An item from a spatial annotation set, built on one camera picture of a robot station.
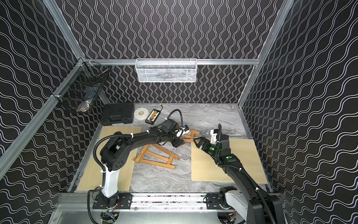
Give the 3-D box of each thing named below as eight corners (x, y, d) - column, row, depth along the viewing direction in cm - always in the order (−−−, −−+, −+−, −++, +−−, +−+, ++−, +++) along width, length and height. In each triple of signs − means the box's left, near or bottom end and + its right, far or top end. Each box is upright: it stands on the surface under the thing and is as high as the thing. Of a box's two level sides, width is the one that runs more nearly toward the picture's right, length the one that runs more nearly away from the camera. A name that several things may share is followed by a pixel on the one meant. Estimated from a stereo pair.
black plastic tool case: (102, 127, 108) (99, 122, 103) (107, 109, 120) (104, 103, 115) (133, 124, 110) (130, 119, 105) (135, 106, 122) (133, 101, 117)
